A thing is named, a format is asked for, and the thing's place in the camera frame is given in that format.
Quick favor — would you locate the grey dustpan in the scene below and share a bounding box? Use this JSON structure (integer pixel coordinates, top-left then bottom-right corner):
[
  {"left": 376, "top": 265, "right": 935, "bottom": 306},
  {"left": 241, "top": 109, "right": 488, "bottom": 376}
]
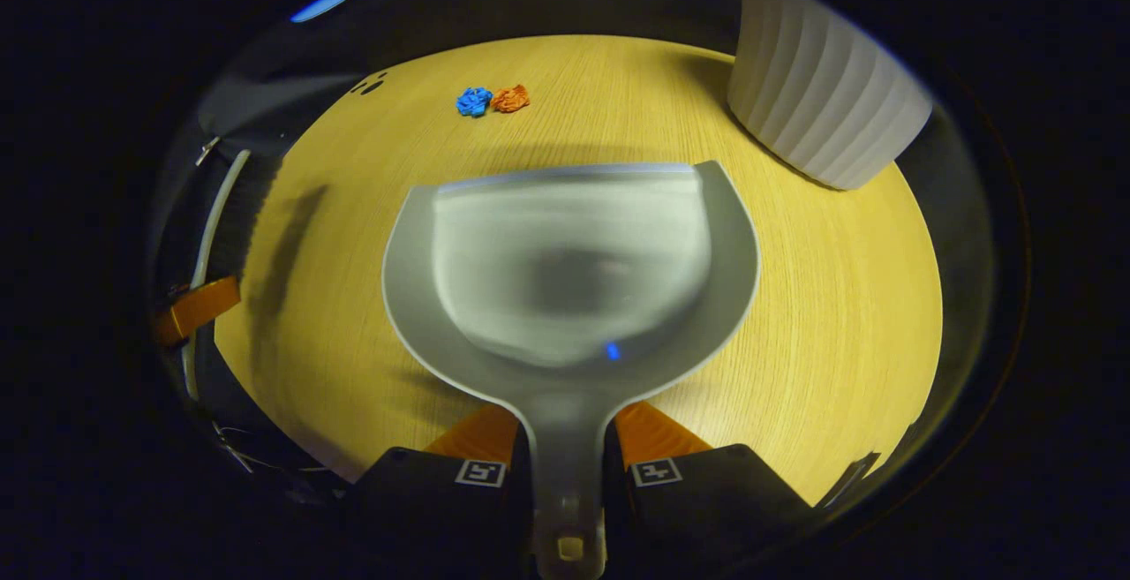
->
[{"left": 381, "top": 160, "right": 761, "bottom": 580}]

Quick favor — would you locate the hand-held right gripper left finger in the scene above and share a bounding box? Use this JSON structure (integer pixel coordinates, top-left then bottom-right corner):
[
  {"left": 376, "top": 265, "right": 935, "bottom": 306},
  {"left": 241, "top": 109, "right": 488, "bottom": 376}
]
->
[{"left": 349, "top": 403, "right": 536, "bottom": 577}]

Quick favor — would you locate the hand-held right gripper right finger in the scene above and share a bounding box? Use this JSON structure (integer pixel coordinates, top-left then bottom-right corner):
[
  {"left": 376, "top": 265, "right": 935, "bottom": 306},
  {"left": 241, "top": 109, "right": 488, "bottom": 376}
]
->
[{"left": 603, "top": 401, "right": 817, "bottom": 577}]

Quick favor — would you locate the wooden desktop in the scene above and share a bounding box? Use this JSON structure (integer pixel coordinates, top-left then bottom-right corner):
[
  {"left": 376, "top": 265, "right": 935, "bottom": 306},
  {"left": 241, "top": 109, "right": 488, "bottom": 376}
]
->
[{"left": 215, "top": 34, "right": 944, "bottom": 507}]

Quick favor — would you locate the white ribbed garbage bin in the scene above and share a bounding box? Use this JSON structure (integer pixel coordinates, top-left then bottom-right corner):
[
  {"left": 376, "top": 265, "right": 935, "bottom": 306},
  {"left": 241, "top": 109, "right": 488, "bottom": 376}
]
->
[{"left": 727, "top": 0, "right": 934, "bottom": 192}]

